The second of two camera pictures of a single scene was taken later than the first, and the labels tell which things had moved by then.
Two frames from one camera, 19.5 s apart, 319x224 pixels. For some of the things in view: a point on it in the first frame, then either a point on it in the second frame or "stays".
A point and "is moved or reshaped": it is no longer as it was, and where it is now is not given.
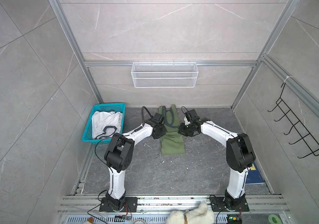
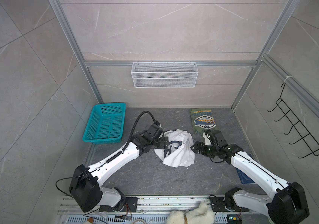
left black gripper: x=164 y=131 to x=164 y=141
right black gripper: x=181 y=130 to x=202 y=145
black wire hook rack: x=315 y=149 stays
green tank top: x=172 y=143 is moved or reshaped
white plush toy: x=200 y=214 stays
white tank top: x=106 y=124 to x=179 y=152
